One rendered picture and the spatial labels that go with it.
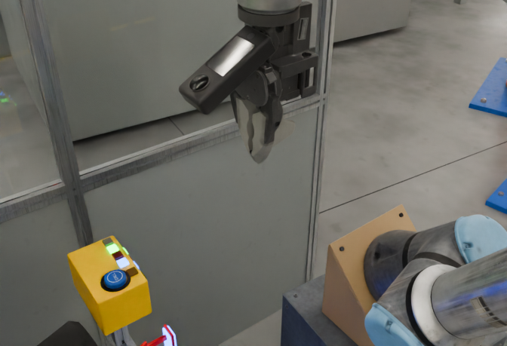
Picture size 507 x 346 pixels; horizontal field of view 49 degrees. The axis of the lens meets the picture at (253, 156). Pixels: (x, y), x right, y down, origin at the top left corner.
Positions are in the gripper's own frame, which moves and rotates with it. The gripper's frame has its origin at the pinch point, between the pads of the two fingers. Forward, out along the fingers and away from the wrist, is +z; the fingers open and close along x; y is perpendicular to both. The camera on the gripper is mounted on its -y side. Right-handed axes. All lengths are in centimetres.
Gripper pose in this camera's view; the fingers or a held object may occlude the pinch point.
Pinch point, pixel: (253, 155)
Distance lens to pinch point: 73.4
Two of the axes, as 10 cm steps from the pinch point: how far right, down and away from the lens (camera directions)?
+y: 8.0, -3.3, 4.9
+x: -6.0, -4.5, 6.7
